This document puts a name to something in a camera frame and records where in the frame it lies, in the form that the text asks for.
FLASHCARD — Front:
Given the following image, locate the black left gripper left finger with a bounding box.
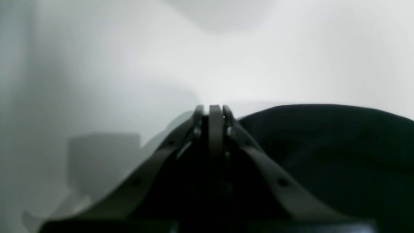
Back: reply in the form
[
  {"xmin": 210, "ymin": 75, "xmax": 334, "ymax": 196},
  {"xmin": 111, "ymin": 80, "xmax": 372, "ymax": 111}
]
[{"xmin": 40, "ymin": 105, "xmax": 204, "ymax": 232}]

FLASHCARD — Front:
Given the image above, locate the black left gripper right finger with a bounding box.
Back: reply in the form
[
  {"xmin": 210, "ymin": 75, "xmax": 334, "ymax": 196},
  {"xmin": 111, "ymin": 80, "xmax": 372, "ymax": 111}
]
[{"xmin": 209, "ymin": 105, "xmax": 376, "ymax": 232}]

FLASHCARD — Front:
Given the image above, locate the black T-shirt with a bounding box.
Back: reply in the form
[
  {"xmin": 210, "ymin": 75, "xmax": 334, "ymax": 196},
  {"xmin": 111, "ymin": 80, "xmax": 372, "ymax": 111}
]
[{"xmin": 239, "ymin": 104, "xmax": 414, "ymax": 233}]

